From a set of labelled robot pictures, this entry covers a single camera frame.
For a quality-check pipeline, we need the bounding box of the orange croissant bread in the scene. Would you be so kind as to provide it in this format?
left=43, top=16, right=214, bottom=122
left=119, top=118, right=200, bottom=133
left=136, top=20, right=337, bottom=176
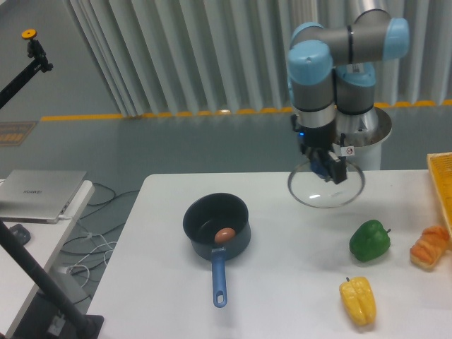
left=410, top=225, right=450, bottom=270

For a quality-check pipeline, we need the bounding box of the black mouse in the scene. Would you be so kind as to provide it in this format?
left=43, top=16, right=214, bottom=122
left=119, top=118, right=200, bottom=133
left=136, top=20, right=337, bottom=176
left=9, top=224, right=31, bottom=246

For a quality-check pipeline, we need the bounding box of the green bell pepper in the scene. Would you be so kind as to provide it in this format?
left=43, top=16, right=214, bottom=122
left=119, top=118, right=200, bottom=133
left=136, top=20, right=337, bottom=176
left=349, top=220, right=391, bottom=262

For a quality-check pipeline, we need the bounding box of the brown egg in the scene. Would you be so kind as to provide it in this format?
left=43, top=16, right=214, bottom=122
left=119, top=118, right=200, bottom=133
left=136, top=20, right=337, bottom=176
left=214, top=227, right=236, bottom=244

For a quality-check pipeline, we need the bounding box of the silver laptop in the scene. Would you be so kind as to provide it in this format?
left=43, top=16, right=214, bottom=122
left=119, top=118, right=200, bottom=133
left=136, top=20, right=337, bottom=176
left=1, top=169, right=86, bottom=223

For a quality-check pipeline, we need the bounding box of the black stand pole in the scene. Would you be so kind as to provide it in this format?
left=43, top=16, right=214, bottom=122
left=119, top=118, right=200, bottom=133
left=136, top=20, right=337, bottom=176
left=1, top=221, right=104, bottom=338

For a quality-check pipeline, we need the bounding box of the dark blue saucepan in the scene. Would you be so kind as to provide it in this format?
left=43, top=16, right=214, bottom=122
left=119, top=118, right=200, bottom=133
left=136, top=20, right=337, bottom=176
left=183, top=193, right=251, bottom=308

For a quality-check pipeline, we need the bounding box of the white side table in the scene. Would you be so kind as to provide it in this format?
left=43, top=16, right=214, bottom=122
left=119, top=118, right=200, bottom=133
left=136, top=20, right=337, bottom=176
left=1, top=180, right=95, bottom=337

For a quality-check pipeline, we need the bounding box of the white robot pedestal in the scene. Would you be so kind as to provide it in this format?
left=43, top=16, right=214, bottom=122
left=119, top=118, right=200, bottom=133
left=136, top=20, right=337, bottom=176
left=333, top=107, right=392, bottom=171

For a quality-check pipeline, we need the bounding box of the white cable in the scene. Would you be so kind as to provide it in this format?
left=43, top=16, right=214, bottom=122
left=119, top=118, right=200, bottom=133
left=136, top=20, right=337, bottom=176
left=66, top=220, right=117, bottom=290

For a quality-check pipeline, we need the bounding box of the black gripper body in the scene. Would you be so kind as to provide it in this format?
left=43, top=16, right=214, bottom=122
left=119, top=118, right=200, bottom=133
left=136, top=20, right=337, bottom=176
left=290, top=114, right=336, bottom=155

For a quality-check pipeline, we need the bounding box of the glass pot lid blue knob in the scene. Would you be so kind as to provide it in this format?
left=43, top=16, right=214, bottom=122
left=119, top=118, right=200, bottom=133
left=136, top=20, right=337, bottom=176
left=287, top=160, right=366, bottom=209

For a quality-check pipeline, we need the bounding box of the yellow bell pepper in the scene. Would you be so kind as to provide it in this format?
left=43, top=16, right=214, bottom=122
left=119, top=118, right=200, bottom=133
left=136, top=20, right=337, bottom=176
left=339, top=277, right=377, bottom=326

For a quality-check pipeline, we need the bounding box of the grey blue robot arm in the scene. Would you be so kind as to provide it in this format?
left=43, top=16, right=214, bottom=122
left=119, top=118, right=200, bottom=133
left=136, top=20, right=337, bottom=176
left=287, top=1, right=410, bottom=184

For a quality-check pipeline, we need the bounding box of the black cable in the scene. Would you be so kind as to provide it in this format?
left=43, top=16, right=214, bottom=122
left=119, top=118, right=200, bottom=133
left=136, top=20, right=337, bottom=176
left=59, top=182, right=141, bottom=304

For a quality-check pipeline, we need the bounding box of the yellow plastic basket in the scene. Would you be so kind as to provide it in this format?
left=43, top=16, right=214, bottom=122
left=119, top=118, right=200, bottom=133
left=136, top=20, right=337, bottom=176
left=427, top=152, right=451, bottom=235

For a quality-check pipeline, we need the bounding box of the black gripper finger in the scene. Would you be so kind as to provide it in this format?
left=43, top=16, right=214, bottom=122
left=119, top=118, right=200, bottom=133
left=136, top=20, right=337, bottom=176
left=306, top=150, right=322, bottom=173
left=325, top=150, right=347, bottom=184

